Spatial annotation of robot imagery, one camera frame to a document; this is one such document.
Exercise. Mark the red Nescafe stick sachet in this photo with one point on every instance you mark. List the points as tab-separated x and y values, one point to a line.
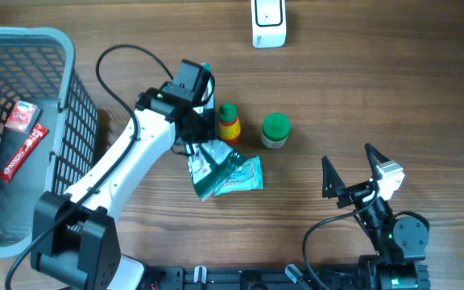
38	132

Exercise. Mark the grey plastic shopping basket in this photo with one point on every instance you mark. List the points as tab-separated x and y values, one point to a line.
37	66

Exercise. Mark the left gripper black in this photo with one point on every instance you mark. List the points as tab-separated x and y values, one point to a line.
210	130

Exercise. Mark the teal wet wipes pack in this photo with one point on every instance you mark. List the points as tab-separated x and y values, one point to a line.
247	177

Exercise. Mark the sriracha bottle green cap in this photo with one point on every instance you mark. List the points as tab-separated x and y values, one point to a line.
229	128

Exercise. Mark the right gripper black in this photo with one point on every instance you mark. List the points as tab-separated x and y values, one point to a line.
333	187

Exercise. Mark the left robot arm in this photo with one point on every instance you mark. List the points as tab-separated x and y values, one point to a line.
74	236

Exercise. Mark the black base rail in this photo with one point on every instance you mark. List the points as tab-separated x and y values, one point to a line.
256	278

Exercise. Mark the green 3M gloves package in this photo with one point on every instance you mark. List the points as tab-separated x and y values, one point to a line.
210	164

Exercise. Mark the red tissue packet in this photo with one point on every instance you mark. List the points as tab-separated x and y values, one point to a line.
23	117

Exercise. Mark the green lid jar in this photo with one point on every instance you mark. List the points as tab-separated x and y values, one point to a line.
275	130

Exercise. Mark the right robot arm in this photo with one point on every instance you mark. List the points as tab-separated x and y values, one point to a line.
399	239

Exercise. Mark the white barcode scanner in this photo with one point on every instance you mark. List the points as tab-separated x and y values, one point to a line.
268	19

